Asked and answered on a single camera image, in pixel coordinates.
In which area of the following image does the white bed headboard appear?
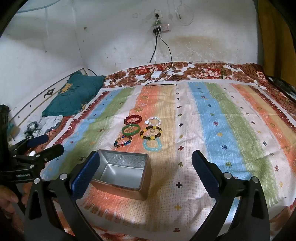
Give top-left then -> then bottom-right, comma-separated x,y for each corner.
7,67 -> 89,130

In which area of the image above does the teal pillow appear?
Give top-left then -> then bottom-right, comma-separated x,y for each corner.
42,71 -> 107,117

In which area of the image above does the red bead bracelet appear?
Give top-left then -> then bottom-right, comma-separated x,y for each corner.
124,114 -> 142,126

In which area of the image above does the light blue bead bracelet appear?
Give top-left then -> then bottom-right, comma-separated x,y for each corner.
142,138 -> 162,152

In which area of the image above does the person's left hand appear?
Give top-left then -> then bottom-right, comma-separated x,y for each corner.
0,185 -> 25,214

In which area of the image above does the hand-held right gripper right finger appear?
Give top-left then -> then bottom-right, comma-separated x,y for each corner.
191,150 -> 270,241

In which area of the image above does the green jade bangle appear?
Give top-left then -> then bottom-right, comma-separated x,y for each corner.
122,124 -> 141,135

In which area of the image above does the yellow curtain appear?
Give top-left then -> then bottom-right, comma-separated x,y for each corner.
257,9 -> 295,77

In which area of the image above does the thick black power cable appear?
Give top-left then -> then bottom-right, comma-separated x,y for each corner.
149,31 -> 160,64

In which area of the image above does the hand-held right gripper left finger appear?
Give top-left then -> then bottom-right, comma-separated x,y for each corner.
24,150 -> 102,241

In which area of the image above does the striped colourful blanket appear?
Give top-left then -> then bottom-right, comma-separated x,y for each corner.
43,80 -> 296,239

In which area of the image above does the long black looping cable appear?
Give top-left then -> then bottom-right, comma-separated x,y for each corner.
88,68 -> 153,88

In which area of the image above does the thin black power cable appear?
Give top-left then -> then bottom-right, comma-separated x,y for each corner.
159,37 -> 173,63

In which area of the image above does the multicolour bead bracelet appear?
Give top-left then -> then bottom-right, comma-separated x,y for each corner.
114,135 -> 133,148

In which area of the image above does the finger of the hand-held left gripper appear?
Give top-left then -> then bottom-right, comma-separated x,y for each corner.
14,144 -> 65,173
9,134 -> 49,154

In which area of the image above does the silver metal tin box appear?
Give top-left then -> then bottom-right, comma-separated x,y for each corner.
91,149 -> 152,201

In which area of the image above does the yellow brown bead bracelet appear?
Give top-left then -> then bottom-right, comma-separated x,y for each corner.
140,126 -> 163,141

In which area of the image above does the floral brown bedsheet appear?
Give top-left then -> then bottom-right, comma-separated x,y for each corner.
14,61 -> 296,241

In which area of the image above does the white power strip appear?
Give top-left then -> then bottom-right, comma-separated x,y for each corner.
151,24 -> 172,33

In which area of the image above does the white crumpled cloth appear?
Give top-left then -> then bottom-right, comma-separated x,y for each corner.
38,115 -> 63,135

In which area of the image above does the white hanging wall cable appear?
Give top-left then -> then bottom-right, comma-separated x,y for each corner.
173,0 -> 195,26

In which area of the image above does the white pastel bead bracelet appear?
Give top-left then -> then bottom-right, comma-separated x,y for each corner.
145,117 -> 162,127

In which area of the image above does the white charger cable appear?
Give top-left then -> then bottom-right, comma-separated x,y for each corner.
161,61 -> 177,82

